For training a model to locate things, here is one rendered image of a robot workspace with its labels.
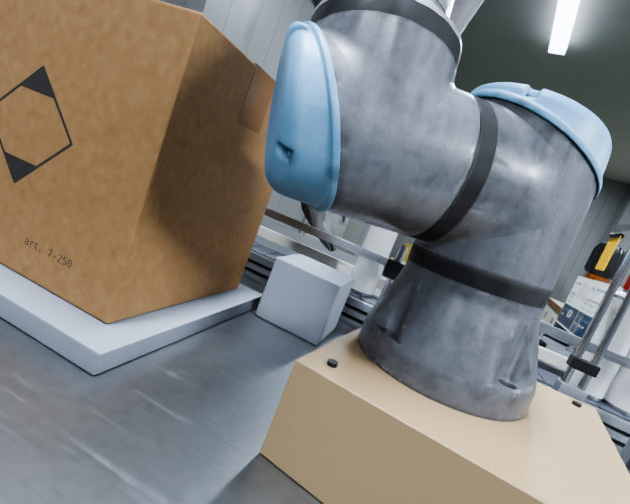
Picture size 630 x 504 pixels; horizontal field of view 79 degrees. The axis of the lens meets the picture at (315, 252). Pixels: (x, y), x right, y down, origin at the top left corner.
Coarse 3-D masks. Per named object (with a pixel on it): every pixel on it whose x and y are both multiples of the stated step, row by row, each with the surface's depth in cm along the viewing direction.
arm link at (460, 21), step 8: (456, 0) 50; (464, 0) 50; (472, 0) 50; (480, 0) 50; (456, 8) 51; (464, 8) 51; (472, 8) 51; (456, 16) 51; (464, 16) 52; (472, 16) 53; (456, 24) 52; (464, 24) 53
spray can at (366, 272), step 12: (372, 228) 67; (372, 240) 67; (384, 240) 66; (384, 252) 67; (360, 264) 68; (372, 264) 67; (360, 276) 68; (372, 276) 68; (360, 288) 68; (372, 288) 68
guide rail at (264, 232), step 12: (264, 228) 78; (276, 240) 78; (288, 240) 77; (300, 252) 76; (312, 252) 76; (336, 264) 74; (348, 264) 74; (540, 348) 65; (552, 360) 64; (564, 360) 64
